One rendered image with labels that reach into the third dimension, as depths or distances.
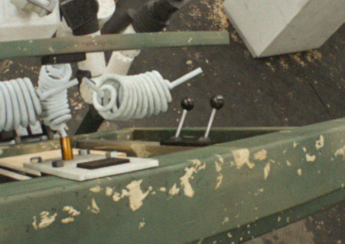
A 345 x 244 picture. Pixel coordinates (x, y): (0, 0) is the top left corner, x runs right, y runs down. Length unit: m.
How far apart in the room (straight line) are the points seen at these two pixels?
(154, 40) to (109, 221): 0.25
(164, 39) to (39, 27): 0.89
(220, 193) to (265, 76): 3.45
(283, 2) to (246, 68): 0.60
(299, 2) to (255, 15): 0.45
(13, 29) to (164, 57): 2.20
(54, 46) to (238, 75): 3.31
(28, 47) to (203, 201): 0.27
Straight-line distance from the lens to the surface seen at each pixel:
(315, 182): 0.76
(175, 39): 0.69
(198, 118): 3.41
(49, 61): 0.60
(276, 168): 0.70
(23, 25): 1.52
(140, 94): 0.71
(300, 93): 4.21
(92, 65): 1.66
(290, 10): 3.79
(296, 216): 1.06
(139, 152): 1.47
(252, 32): 4.05
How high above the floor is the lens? 2.41
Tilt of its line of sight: 46 degrees down
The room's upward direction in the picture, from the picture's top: 41 degrees clockwise
